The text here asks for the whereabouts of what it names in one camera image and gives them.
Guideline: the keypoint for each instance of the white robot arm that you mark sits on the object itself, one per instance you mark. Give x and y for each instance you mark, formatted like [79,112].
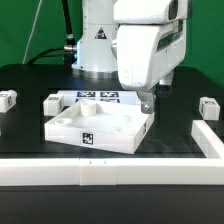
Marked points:
[97,48]

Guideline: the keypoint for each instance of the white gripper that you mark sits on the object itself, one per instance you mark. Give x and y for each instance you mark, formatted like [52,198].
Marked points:
[145,55]

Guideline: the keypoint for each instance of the white fiducial marker sheet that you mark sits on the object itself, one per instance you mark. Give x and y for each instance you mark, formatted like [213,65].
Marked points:
[123,97]

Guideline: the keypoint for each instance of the white front fence wall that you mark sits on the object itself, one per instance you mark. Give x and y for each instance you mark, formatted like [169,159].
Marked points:
[115,171]

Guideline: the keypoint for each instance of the white square table top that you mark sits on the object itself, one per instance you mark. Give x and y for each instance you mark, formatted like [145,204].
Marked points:
[113,127]

